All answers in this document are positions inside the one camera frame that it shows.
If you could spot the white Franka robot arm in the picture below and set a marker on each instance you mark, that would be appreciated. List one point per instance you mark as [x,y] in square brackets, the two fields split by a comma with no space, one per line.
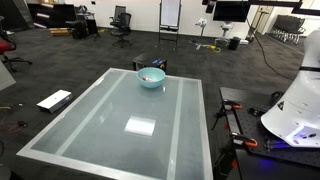
[300,110]

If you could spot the teal bowl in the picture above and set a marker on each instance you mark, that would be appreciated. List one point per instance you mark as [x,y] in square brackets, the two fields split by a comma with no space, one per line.
[150,83]

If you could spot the white paper sheet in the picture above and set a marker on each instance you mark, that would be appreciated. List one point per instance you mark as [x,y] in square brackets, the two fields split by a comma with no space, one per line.
[140,126]

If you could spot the black office chair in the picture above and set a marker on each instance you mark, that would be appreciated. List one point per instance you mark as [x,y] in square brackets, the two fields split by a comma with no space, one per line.
[118,11]
[122,28]

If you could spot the orange black clamp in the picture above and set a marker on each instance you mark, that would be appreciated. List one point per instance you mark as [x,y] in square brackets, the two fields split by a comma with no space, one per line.
[245,140]
[233,106]

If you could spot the whiteboard easel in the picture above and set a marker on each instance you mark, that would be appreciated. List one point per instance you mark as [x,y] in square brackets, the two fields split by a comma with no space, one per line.
[170,13]

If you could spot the white tripod stand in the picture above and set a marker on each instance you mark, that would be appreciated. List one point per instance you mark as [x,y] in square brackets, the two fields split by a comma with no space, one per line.
[201,24]

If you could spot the black bin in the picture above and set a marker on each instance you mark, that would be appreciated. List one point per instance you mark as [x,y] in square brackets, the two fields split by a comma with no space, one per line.
[234,43]

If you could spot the black tv monitor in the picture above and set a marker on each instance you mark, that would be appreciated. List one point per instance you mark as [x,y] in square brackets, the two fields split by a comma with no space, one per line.
[230,11]

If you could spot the white flat box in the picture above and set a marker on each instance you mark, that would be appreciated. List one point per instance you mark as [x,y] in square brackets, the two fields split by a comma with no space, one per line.
[55,101]

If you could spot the yellow flat box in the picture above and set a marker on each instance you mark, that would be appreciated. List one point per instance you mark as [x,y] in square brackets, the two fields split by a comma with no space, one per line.
[60,32]

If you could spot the stacked black chairs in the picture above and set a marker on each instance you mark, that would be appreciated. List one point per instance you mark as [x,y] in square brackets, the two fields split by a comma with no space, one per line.
[288,26]

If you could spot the black overhead bar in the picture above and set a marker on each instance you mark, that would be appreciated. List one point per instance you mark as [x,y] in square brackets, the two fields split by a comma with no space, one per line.
[283,4]

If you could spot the grey white leaning panel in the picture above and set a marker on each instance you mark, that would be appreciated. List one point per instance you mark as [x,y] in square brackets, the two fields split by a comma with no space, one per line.
[5,80]

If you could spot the red office chair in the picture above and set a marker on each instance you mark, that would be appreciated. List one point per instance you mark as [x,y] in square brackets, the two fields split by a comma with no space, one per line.
[5,46]

